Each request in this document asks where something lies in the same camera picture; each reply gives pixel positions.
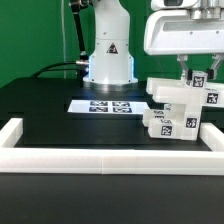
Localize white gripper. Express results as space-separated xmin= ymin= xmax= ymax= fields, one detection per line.
xmin=144 ymin=10 xmax=224 ymax=81

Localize white chair back frame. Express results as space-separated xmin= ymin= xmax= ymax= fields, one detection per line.
xmin=146 ymin=78 xmax=224 ymax=108

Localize white chair seat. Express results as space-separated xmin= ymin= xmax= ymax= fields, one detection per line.
xmin=164 ymin=104 xmax=202 ymax=141

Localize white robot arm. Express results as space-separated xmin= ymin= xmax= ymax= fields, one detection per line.
xmin=84 ymin=0 xmax=224 ymax=89

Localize white U-shaped fence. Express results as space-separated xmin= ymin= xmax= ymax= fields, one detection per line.
xmin=0 ymin=118 xmax=224 ymax=176

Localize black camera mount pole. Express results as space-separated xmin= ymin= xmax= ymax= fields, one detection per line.
xmin=69 ymin=0 xmax=90 ymax=60

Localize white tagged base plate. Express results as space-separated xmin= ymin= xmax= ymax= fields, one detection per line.
xmin=68 ymin=100 xmax=148 ymax=114

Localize white hanging cable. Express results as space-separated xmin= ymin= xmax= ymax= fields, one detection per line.
xmin=60 ymin=0 xmax=67 ymax=80

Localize black cables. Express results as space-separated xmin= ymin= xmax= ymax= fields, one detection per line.
xmin=31 ymin=61 xmax=84 ymax=79

